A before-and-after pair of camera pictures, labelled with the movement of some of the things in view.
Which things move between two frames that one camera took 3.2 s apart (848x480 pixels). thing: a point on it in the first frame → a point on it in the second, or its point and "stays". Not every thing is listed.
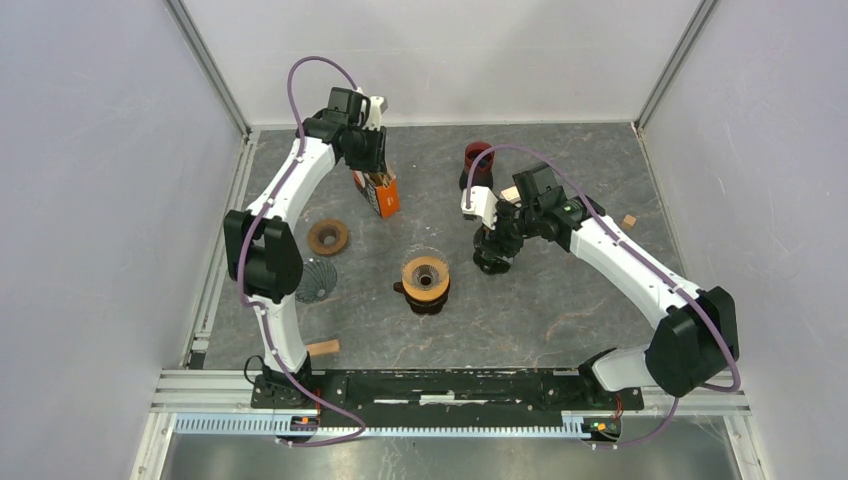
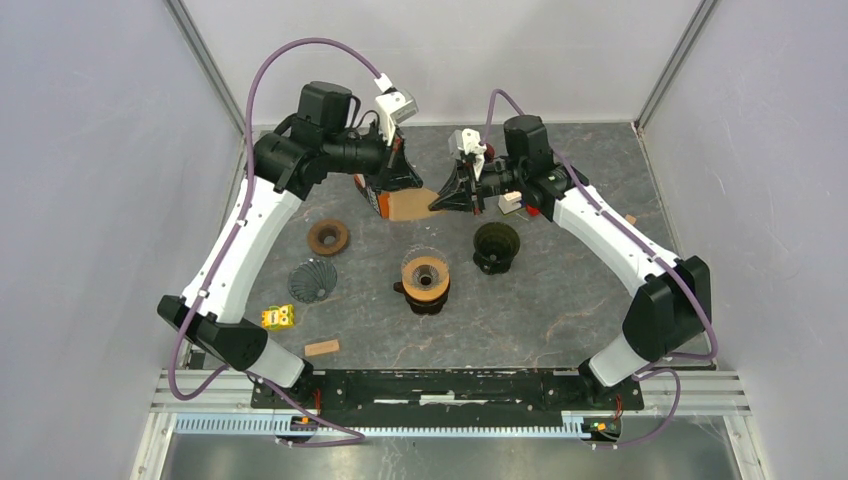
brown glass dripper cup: [423, 307] stays
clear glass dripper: [425, 269] stays
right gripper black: [489, 241] → [463, 192]
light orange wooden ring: [430, 294] stays
